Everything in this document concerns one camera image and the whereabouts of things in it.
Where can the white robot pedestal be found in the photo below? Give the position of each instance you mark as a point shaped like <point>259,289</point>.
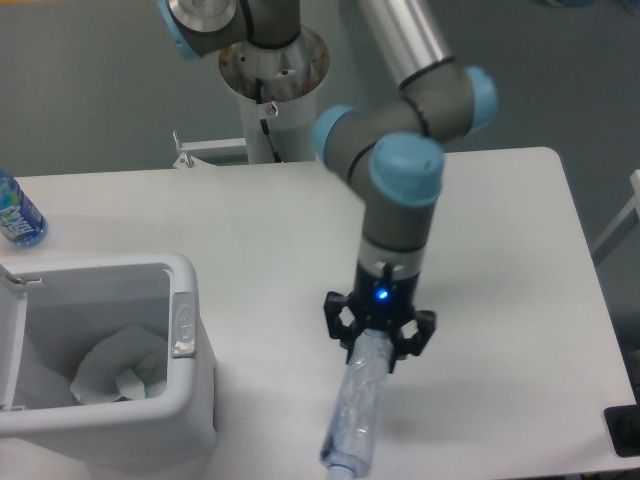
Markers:
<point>277,96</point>

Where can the white plastic wrapper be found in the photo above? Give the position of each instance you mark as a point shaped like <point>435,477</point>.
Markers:
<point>128,365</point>

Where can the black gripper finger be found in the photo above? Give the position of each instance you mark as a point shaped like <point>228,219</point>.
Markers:
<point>414,345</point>
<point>346,334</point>

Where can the crushed clear plastic bottle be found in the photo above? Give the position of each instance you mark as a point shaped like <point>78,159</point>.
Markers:
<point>349,445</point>

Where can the white frame at right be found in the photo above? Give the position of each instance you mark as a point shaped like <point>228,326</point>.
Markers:
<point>620,226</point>

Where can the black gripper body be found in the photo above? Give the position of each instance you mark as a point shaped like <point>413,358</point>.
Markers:
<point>383,303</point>

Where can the blue labelled water bottle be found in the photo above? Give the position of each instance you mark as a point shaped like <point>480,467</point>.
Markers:
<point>22,224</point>

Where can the white trash can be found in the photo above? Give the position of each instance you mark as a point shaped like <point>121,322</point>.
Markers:
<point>53,313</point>

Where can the black clamp at table edge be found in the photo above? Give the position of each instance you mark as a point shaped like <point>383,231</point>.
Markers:
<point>623,426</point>

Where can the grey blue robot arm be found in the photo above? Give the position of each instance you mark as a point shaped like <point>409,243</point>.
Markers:
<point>390,157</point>

